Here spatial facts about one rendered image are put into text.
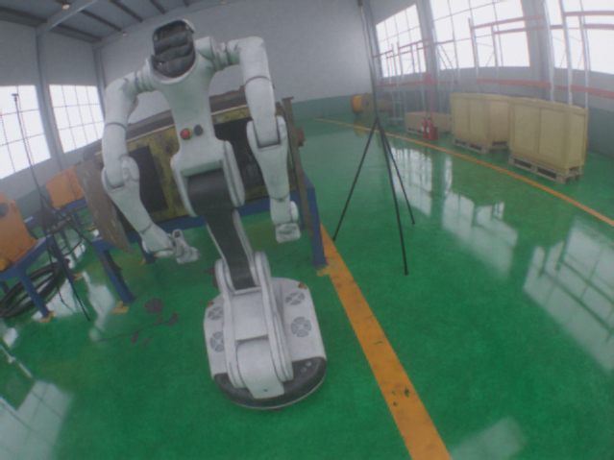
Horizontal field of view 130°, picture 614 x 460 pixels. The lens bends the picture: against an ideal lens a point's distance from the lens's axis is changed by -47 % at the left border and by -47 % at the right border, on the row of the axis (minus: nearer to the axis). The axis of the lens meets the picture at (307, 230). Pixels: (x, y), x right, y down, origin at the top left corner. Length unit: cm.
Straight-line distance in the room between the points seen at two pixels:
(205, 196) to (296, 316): 67
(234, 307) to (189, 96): 83
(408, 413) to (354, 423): 25
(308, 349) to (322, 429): 38
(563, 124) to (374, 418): 425
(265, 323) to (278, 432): 53
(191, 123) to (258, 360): 86
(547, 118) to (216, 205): 449
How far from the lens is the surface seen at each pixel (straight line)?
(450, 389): 141
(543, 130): 474
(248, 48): 85
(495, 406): 143
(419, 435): 129
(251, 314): 114
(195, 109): 88
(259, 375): 108
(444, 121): 770
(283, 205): 82
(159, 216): 195
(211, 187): 91
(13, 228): 372
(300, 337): 125
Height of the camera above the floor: 121
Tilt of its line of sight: 27 degrees down
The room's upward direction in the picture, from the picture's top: 10 degrees counter-clockwise
